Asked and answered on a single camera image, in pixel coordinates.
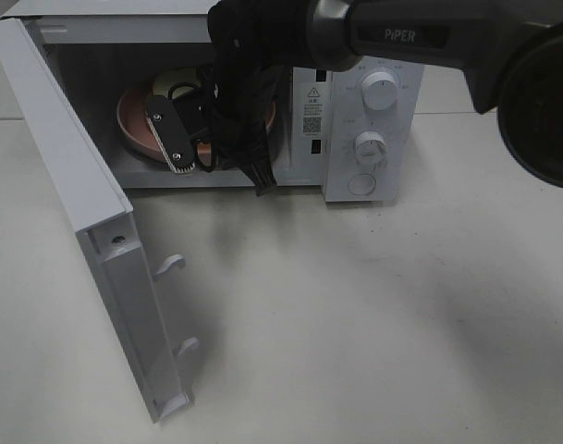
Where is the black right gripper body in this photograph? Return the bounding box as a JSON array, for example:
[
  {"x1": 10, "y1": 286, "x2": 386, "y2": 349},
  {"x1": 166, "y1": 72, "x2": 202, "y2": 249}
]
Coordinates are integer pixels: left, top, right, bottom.
[{"x1": 196, "y1": 63, "x2": 284, "y2": 194}]

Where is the white bread sandwich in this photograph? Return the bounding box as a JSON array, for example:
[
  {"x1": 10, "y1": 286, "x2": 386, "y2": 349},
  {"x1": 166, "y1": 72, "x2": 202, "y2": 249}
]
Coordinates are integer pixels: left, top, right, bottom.
[{"x1": 152, "y1": 68, "x2": 201, "y2": 100}]

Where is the pink round plate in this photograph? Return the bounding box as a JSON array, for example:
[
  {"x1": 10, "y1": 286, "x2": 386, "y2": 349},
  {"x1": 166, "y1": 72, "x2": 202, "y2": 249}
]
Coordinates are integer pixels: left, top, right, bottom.
[{"x1": 116, "y1": 82, "x2": 277, "y2": 166}]

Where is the round door release button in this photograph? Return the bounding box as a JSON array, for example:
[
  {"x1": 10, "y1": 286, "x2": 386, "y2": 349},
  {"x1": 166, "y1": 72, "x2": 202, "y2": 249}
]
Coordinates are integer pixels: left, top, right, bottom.
[{"x1": 348, "y1": 174, "x2": 376, "y2": 196}]

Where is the white microwave door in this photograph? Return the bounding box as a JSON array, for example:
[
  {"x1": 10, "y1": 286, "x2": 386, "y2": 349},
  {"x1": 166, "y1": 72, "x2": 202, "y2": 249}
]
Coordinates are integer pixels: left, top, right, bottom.
[{"x1": 0, "y1": 18, "x2": 199, "y2": 423}]

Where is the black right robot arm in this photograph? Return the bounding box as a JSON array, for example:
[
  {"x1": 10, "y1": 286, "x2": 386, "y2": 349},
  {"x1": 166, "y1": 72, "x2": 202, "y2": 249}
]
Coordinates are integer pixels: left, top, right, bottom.
[{"x1": 202, "y1": 1, "x2": 563, "y2": 194}]

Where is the white microwave oven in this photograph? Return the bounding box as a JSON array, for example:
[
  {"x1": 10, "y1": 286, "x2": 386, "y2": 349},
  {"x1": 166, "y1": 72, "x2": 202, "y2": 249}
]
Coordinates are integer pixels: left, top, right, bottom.
[{"x1": 0, "y1": 1, "x2": 423, "y2": 202}]

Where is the white lower timer knob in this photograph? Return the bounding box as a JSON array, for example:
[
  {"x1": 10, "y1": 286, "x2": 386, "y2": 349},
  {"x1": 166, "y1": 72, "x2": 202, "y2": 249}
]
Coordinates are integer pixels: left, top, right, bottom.
[{"x1": 354, "y1": 131, "x2": 386, "y2": 166}]

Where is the white upper power knob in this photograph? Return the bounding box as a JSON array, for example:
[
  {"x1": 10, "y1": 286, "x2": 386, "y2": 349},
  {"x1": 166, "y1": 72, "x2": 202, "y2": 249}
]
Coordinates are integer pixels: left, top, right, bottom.
[{"x1": 361, "y1": 69, "x2": 400, "y2": 111}]

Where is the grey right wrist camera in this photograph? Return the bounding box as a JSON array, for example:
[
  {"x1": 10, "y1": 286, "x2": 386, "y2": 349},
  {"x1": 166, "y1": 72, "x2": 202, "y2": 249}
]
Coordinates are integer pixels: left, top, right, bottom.
[{"x1": 145, "y1": 95, "x2": 195, "y2": 174}]

